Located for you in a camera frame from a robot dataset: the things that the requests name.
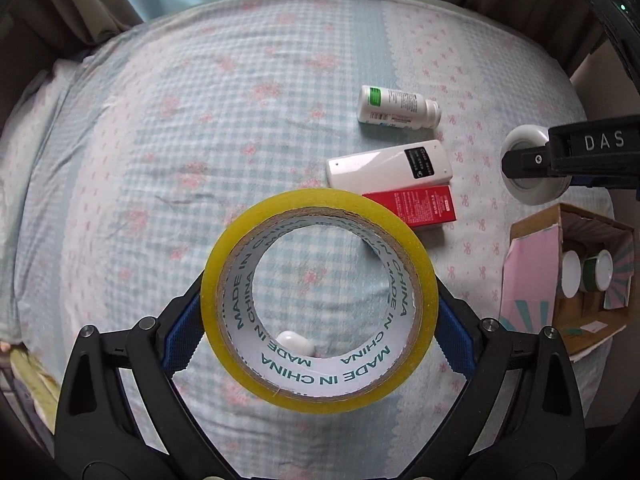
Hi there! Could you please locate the small white earbud case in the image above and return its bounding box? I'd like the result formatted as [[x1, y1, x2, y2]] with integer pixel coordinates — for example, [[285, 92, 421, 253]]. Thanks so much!
[[276, 331, 315, 359]]

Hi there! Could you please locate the white round tape roll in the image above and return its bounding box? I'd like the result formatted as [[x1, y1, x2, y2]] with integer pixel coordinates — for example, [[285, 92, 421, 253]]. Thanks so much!
[[501, 124, 571, 206]]

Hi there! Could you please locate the checkered floral bed sheet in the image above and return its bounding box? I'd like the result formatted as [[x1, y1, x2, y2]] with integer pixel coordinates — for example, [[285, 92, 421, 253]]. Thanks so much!
[[0, 0, 617, 480]]

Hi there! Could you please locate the cardboard box with pink flap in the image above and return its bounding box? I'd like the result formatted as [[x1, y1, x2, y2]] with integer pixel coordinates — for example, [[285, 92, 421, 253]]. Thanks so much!
[[499, 203, 636, 362]]

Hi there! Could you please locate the red rectangular box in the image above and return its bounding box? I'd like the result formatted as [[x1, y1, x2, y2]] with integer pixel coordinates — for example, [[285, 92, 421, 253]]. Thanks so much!
[[361, 184, 459, 233]]

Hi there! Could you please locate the green jar with white lid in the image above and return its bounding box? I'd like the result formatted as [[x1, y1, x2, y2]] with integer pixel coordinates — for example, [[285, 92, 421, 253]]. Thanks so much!
[[579, 249, 614, 294]]

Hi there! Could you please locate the yellow packing tape roll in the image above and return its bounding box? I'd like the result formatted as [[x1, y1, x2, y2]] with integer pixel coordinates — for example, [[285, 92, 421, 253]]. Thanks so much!
[[200, 188, 441, 414]]

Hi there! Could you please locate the white bottle with green label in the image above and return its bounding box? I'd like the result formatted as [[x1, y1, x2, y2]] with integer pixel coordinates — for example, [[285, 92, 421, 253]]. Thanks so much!
[[357, 84, 442, 131]]

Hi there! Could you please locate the white remote control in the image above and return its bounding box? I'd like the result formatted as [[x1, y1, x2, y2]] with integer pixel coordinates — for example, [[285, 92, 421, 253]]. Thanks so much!
[[326, 139, 454, 192]]

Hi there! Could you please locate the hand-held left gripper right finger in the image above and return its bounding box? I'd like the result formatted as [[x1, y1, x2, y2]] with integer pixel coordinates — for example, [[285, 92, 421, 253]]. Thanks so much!
[[424, 280, 587, 480]]

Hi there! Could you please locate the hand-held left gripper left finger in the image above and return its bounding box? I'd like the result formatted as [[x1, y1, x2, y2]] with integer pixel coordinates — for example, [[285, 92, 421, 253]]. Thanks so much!
[[52, 269, 222, 480]]

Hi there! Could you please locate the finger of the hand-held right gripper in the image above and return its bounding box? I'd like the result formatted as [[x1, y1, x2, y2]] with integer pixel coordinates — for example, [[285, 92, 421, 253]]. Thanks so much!
[[501, 142, 557, 180]]

